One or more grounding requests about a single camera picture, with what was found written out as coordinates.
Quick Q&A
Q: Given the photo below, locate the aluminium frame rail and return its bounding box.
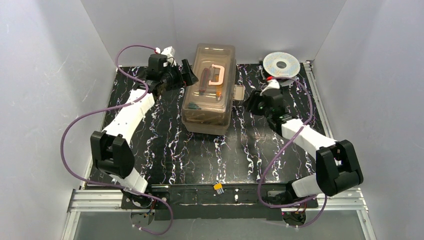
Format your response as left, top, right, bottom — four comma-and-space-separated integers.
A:
61, 60, 377, 240

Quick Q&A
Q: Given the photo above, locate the red utility knife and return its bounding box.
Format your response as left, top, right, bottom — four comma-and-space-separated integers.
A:
199, 67, 211, 95

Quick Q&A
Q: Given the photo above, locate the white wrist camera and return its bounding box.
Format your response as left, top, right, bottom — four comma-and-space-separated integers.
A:
154, 46, 177, 67
260, 77, 281, 96

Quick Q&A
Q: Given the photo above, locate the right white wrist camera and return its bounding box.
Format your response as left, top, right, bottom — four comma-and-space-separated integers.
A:
260, 77, 281, 96

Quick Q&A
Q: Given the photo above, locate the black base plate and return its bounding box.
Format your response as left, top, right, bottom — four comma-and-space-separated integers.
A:
119, 183, 319, 221

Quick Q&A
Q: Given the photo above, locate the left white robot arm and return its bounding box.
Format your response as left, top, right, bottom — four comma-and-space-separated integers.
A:
90, 53, 198, 194

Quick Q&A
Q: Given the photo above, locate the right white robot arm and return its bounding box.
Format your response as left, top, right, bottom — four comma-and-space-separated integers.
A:
243, 89, 364, 201

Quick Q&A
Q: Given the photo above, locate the beige plastic tool box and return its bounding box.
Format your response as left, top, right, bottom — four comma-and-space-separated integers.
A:
181, 43, 237, 136

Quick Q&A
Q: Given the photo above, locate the green stubby screwdriver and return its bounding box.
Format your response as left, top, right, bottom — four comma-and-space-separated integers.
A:
187, 102, 202, 110

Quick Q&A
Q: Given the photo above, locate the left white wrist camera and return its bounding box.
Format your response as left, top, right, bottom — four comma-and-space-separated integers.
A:
154, 46, 177, 67

